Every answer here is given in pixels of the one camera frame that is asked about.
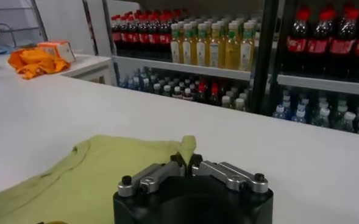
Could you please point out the yellow-green t-shirt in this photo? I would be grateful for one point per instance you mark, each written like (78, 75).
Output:
(90, 182)

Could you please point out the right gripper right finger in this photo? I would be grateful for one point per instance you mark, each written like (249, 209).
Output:
(234, 178)

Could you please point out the crumpled orange cloth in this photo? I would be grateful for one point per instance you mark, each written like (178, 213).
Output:
(36, 62)

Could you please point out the black metal bar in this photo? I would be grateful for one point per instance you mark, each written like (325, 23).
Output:
(90, 27)

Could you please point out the orange and white box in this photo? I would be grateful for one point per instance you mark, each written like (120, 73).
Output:
(60, 50)

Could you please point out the yellow drink bottle white cap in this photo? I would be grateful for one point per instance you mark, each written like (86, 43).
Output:
(202, 52)
(216, 53)
(175, 50)
(240, 104)
(188, 51)
(232, 54)
(247, 56)
(226, 101)

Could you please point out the green tinted bottle white cap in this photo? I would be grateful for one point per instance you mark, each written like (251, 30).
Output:
(324, 117)
(349, 121)

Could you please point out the white metal shelf board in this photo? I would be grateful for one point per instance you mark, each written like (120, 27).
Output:
(319, 84)
(182, 67)

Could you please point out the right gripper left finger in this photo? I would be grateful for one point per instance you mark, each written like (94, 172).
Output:
(154, 179)

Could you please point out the white side table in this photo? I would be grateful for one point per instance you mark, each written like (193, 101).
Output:
(87, 65)

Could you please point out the blue water bottle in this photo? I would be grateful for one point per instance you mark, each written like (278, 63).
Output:
(299, 116)
(279, 112)

